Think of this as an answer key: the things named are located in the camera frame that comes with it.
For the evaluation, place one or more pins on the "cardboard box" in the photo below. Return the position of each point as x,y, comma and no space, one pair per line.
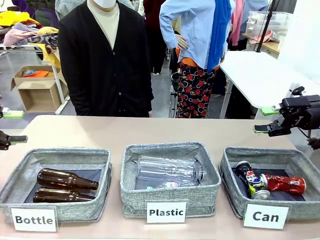
37,97

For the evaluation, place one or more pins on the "person's left forearm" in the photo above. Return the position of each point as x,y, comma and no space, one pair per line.
148,92

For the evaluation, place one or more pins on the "white Plastic label card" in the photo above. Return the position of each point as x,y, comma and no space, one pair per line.
166,212

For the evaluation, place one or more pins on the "clear plastic storage boxes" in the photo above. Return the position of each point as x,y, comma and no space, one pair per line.
267,22

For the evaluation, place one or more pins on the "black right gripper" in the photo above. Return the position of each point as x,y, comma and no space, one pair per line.
303,112

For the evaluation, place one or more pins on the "wooden workbench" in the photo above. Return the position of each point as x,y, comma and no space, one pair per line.
271,47

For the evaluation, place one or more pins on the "brown glass bottle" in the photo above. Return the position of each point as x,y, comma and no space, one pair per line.
65,179
62,196

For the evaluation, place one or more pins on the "black pole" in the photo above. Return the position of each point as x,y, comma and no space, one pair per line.
266,27

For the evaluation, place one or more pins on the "crushed black blue can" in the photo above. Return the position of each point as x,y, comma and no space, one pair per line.
251,178

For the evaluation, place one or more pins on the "person in dark trousers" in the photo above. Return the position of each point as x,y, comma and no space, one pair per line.
155,37

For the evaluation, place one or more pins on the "orange cloth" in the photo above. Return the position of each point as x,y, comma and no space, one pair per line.
37,73

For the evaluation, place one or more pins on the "black red floral skirt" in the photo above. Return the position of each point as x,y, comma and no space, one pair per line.
195,92

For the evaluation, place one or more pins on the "crushed red can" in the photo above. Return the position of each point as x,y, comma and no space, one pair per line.
285,184

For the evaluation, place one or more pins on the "mannequin hand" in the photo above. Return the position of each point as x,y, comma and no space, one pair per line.
182,42

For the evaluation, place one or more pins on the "yellow cloth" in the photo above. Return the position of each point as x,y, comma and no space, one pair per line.
15,18

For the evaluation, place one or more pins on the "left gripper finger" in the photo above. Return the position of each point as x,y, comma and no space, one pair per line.
15,139
13,114

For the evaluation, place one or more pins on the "large clear plastic bottle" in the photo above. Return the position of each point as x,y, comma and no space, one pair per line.
167,170

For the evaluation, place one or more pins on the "grey basket labelled Bottle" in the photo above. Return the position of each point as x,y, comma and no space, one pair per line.
82,210

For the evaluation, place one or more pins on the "white face mask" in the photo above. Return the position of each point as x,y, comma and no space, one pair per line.
106,2

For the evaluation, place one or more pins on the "grey basket labelled Plastic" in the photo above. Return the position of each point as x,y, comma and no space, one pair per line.
170,197

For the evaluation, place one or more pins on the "person's right forearm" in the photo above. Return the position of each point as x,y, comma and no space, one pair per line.
73,97

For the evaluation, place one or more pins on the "orange garment on mannequin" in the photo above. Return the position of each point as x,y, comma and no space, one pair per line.
190,62

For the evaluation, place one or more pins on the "person's left hand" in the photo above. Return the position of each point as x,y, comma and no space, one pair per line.
150,114

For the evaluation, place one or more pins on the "white Bottle label card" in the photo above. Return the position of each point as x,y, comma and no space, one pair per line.
33,219

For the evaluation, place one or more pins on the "blue scarf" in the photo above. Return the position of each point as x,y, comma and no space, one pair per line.
218,32

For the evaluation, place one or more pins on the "white Can label card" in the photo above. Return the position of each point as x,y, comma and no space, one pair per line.
265,216

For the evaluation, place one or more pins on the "grey basket labelled Can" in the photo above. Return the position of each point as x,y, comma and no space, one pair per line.
300,208

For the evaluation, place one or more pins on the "white folding table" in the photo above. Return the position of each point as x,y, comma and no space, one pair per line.
262,77

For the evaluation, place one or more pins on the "light blue mannequin shirt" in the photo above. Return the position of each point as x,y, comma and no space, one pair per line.
192,25

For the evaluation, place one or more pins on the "dark patterned cloth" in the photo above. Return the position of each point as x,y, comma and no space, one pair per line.
46,40

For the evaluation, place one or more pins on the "pink hanging garment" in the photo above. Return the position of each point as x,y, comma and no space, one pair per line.
237,20

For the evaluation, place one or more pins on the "pink checked cloth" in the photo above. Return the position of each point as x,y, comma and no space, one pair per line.
17,35

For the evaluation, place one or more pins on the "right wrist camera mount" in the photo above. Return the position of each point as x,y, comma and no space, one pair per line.
295,90

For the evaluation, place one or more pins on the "person in black cardigan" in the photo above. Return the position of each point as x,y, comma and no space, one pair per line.
105,70

